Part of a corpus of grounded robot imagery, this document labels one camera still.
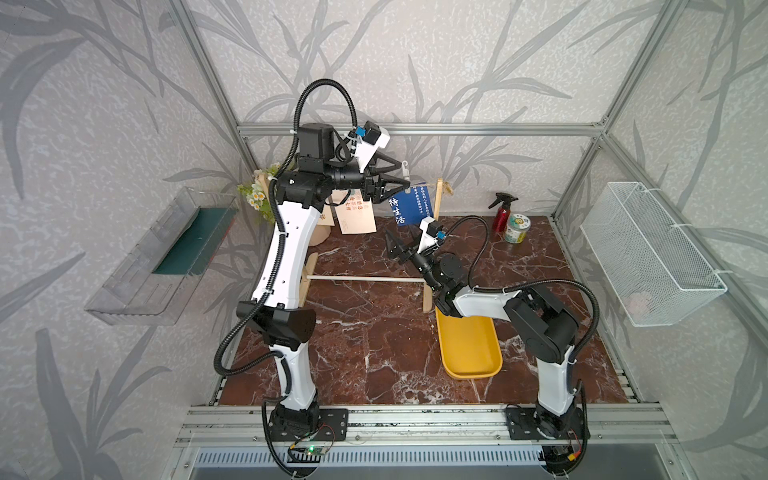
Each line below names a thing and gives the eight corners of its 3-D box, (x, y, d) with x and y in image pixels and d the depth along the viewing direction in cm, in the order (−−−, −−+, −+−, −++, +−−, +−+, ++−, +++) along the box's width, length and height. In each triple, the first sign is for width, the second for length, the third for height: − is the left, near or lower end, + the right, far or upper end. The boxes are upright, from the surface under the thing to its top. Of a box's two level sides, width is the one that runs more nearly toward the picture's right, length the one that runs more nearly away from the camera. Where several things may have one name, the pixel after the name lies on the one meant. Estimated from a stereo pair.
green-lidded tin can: (506, 243, 114) (513, 228, 107) (502, 228, 119) (508, 213, 112) (525, 243, 114) (533, 228, 107) (520, 228, 119) (527, 213, 112)
